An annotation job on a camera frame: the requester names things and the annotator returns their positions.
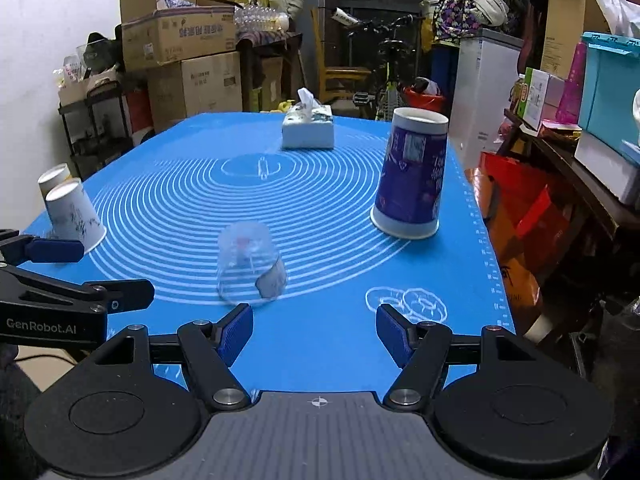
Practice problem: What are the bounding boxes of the black metal shelf rack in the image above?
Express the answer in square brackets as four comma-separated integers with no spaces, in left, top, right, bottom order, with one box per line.
[57,80,152,182]

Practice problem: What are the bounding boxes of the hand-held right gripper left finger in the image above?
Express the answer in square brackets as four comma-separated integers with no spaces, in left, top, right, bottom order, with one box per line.
[92,303,255,411]

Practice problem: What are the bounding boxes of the white and green carton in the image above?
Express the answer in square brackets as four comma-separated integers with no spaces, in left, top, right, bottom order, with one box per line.
[522,67,552,131]

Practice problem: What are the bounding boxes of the clear plastic cup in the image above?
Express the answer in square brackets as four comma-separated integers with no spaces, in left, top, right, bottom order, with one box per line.
[215,220,289,309]

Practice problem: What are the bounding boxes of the blue silicone mat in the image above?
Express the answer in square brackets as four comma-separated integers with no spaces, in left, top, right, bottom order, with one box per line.
[22,112,517,406]

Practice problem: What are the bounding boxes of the small cloth-covered table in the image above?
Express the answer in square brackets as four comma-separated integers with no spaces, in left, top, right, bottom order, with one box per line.
[237,30,304,114]

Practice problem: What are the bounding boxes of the dark wooden side table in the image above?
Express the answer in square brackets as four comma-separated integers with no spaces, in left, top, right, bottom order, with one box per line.
[502,109,640,246]

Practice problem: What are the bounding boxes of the wooden chair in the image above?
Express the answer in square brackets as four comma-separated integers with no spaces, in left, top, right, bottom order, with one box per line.
[310,7,374,104]

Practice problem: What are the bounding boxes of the red paper bag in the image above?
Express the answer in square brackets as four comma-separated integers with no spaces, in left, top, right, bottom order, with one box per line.
[464,152,567,282]

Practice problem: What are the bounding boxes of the pack of clear bottles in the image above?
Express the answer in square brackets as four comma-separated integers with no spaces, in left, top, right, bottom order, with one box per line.
[233,3,291,37]

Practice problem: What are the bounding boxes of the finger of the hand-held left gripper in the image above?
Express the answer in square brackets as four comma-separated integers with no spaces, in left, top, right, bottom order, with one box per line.
[0,265,155,315]
[0,229,85,266]

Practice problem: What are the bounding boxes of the white plastic bag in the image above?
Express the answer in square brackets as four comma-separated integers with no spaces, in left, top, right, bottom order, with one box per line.
[583,0,640,39]

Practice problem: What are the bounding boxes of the tall purple paper cup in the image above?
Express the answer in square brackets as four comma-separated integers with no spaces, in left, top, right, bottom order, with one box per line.
[369,106,450,240]

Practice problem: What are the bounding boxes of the tall brown cardboard box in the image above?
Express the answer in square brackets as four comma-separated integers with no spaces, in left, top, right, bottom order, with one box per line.
[539,0,602,81]

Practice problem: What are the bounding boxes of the pink packet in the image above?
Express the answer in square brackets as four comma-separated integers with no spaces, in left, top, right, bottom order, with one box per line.
[555,42,587,126]

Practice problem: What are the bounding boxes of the turquoise plastic storage box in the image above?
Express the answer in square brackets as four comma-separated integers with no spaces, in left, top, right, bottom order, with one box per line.
[577,31,640,147]

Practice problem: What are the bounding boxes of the white chest freezer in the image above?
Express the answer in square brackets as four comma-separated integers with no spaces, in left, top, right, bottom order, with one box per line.
[449,28,524,172]

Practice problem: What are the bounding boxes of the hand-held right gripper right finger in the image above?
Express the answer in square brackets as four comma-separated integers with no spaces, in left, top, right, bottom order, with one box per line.
[375,303,540,409]

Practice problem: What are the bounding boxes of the white paper cup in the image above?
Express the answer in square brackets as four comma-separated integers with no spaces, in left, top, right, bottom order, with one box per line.
[37,162,74,201]
[44,178,108,256]

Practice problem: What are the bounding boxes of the plain brown cardboard box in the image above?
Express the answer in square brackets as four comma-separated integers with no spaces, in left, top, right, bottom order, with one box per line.
[147,51,245,134]

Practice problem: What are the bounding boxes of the bicycle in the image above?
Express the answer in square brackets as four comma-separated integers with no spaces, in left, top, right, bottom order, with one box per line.
[330,7,442,122]

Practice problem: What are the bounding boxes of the white flat box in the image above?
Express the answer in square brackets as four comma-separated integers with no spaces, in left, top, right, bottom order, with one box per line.
[573,132,640,206]

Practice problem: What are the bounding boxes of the red plastic basin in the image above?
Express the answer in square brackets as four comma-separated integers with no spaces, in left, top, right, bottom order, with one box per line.
[402,80,447,114]

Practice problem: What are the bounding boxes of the floral purple bag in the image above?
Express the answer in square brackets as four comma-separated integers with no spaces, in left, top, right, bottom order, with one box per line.
[432,0,484,44]

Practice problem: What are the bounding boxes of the open printed cardboard box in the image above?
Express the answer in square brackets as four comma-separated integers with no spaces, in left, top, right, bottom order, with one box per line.
[119,0,239,72]

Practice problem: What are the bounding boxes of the white tissue box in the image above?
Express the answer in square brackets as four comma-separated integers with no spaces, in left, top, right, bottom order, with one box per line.
[280,87,336,150]

